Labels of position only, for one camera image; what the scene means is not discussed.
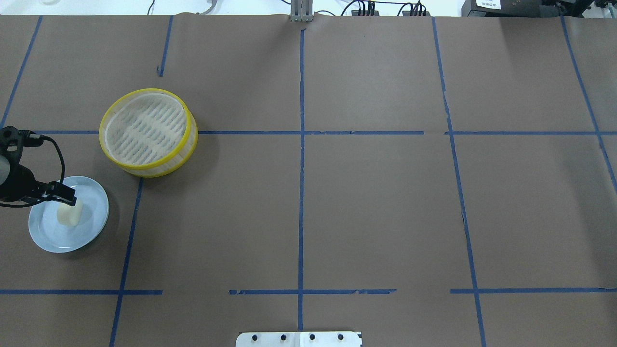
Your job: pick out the aluminium frame post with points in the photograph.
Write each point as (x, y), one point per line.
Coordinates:
(301, 10)

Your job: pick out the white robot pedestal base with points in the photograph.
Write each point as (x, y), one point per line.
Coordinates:
(300, 339)

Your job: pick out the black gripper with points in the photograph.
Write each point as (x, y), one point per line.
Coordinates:
(20, 185)

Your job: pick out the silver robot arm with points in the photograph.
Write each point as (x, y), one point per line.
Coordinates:
(5, 170)

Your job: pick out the light blue plate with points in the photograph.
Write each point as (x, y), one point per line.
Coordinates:
(51, 236)

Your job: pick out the yellow round steamer basket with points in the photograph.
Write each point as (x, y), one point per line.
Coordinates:
(148, 133)

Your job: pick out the white steamed bun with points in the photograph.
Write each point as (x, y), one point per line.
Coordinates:
(69, 216)

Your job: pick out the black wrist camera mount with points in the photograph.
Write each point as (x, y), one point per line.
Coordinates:
(13, 141)

